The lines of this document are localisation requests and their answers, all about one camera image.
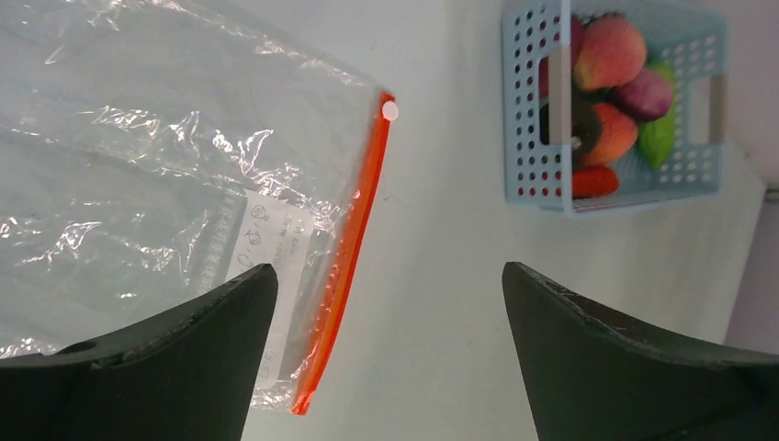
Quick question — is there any dark toy mushroom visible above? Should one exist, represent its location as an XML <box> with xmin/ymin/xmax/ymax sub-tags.
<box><xmin>570</xmin><ymin>98</ymin><xmax>602</xmax><ymax>167</ymax></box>

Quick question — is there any orange peach toy fruit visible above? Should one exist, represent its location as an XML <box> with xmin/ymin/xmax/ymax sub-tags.
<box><xmin>577</xmin><ymin>103</ymin><xmax>638</xmax><ymax>166</ymax></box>

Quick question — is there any light blue perforated basket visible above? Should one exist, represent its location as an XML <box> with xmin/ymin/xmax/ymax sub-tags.
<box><xmin>501</xmin><ymin>1</ymin><xmax>728</xmax><ymax>218</ymax></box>

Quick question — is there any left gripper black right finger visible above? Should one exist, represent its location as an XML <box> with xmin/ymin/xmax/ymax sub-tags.
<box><xmin>502</xmin><ymin>262</ymin><xmax>778</xmax><ymax>440</ymax></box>

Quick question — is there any red toy chili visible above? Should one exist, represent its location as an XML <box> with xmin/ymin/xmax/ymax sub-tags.
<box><xmin>571</xmin><ymin>165</ymin><xmax>620</xmax><ymax>199</ymax></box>

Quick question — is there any green toy pepper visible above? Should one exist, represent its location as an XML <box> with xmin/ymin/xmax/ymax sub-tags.
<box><xmin>638</xmin><ymin>62</ymin><xmax>676</xmax><ymax>170</ymax></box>

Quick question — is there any dark red toy fruit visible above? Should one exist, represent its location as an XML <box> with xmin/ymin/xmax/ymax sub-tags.
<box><xmin>538</xmin><ymin>15</ymin><xmax>585</xmax><ymax>98</ymax></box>

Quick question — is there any clear zip bag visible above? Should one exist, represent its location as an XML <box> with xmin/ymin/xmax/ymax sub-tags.
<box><xmin>1</xmin><ymin>1</ymin><xmax>399</xmax><ymax>415</ymax></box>

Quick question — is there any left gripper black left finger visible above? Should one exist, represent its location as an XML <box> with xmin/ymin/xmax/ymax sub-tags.
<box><xmin>1</xmin><ymin>264</ymin><xmax>278</xmax><ymax>440</ymax></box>

